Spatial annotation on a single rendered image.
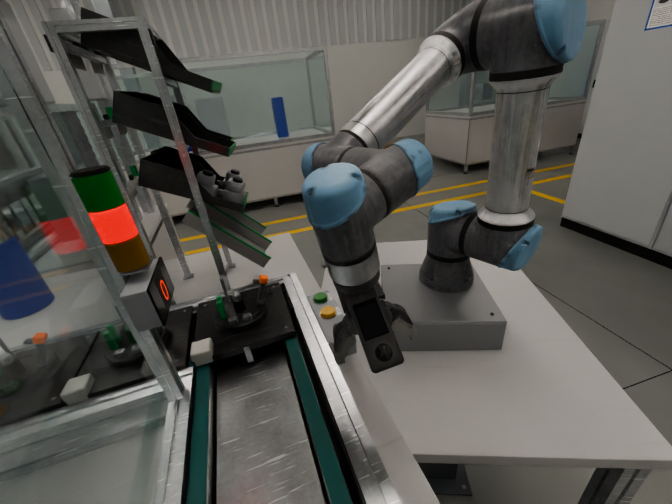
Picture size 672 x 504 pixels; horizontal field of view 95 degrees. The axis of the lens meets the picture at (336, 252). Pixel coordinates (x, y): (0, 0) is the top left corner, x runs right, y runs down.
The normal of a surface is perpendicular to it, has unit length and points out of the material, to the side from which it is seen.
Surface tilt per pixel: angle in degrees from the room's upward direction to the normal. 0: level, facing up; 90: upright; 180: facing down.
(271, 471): 0
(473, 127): 90
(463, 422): 0
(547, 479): 0
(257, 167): 90
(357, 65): 90
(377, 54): 90
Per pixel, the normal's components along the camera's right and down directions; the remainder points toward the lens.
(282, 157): 0.26, 0.43
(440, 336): -0.08, 0.48
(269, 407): -0.11, -0.88
